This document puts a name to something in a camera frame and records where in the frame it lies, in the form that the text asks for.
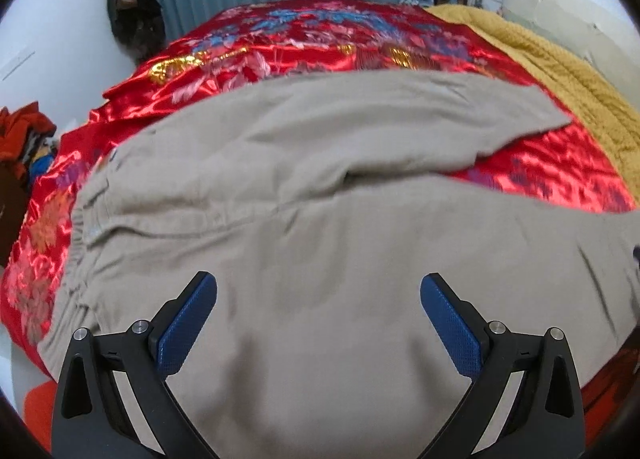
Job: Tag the red embroidered satin blanket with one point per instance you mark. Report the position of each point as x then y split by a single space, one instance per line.
300 39

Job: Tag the beige pants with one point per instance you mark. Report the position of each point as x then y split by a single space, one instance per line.
300 239

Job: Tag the cream cushion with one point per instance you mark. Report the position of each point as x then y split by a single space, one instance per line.
550 9

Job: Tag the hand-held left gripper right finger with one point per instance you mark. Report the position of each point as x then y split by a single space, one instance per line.
450 324

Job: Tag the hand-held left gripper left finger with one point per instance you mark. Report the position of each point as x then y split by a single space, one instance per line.
187 324

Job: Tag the black hanging garment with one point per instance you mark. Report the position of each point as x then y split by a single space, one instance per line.
135 14

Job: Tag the pile of colourful clothes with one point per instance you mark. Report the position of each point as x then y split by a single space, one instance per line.
20 134

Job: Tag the orange cloth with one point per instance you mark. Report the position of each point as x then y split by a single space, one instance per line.
40 414

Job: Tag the yellow knitted blanket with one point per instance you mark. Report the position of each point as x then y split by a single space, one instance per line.
575 79

